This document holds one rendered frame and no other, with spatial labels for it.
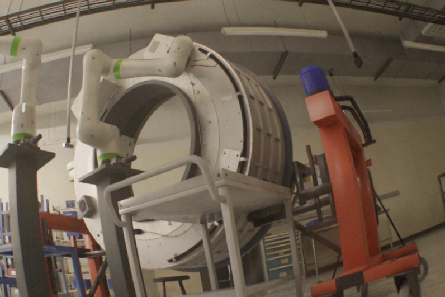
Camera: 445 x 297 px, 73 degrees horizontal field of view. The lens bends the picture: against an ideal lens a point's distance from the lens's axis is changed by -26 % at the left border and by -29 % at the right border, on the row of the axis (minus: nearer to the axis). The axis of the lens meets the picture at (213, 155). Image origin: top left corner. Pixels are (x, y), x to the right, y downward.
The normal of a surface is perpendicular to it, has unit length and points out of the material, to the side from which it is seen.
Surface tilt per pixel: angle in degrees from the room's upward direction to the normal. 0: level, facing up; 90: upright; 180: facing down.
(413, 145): 90
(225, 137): 90
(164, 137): 90
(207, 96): 90
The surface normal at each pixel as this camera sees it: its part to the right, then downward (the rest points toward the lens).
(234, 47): 0.12, -0.33
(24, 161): 0.78, -0.31
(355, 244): -0.53, -0.18
